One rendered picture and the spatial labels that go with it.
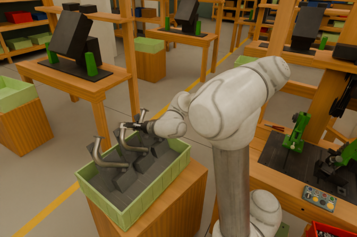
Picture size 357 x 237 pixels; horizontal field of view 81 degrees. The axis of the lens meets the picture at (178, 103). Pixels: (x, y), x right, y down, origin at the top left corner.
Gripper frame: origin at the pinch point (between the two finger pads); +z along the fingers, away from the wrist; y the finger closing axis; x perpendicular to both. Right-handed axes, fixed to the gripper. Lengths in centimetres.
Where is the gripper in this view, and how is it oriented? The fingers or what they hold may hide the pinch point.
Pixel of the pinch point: (126, 126)
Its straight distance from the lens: 130.1
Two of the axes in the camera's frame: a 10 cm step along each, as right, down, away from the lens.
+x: -1.6, 9.5, -2.8
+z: -8.1, 0.4, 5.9
